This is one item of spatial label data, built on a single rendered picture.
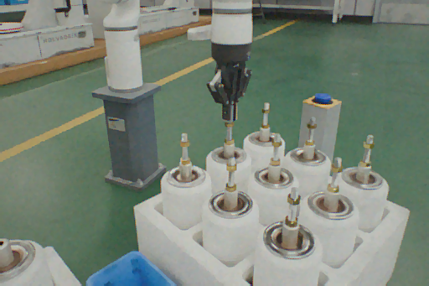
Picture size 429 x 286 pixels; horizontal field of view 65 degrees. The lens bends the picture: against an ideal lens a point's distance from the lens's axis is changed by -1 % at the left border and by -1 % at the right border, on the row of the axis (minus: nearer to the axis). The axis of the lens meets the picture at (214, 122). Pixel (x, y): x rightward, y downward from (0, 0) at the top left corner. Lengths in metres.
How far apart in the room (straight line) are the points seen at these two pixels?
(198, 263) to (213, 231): 0.06
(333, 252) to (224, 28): 0.41
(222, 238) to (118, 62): 0.59
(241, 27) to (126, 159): 0.60
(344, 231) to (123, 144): 0.68
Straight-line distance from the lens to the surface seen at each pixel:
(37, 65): 2.57
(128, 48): 0.97
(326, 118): 0.86
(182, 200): 0.63
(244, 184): 0.73
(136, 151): 1.04
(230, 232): 0.56
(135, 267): 0.73
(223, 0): 0.61
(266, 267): 0.52
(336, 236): 0.59
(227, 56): 0.61
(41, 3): 2.89
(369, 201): 0.68
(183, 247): 0.61
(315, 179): 0.72
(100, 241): 0.93
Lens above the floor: 0.60
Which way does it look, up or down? 23 degrees down
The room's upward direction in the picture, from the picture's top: straight up
